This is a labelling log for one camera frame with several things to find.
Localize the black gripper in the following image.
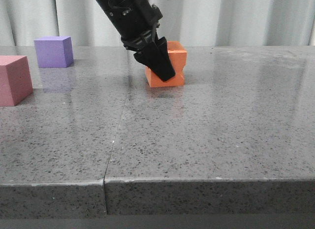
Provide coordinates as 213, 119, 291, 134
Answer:
96, 0, 175, 81

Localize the orange foam block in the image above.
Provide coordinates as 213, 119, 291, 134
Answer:
145, 41, 187, 88

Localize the grey curtain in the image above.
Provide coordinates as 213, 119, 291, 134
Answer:
0, 0, 315, 47

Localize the purple foam block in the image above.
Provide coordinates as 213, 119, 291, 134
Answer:
34, 36, 74, 68

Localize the pink foam block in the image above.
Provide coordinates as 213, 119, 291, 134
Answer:
0, 55, 33, 107

